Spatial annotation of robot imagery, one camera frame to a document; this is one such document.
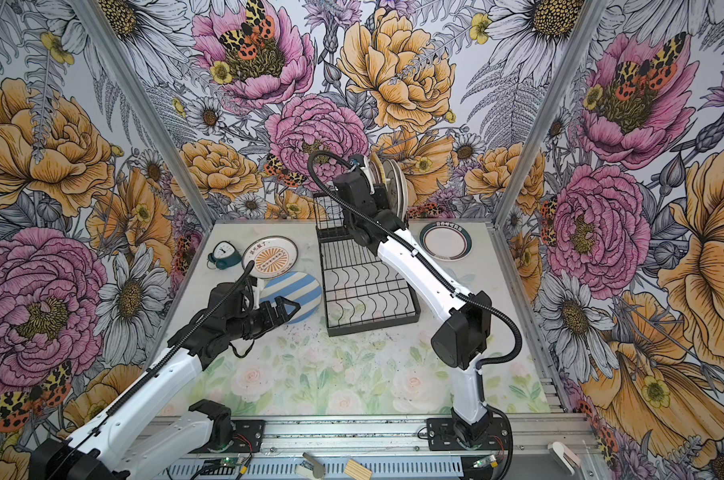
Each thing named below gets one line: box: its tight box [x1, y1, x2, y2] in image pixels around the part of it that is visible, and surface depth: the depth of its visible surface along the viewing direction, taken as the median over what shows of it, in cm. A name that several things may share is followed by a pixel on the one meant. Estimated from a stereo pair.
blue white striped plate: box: [260, 272, 323, 325], surface depth 104 cm
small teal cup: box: [207, 241, 242, 270], surface depth 108 cm
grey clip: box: [296, 452, 325, 480], surface depth 71 cm
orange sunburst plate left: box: [242, 235, 299, 279], surface depth 114 cm
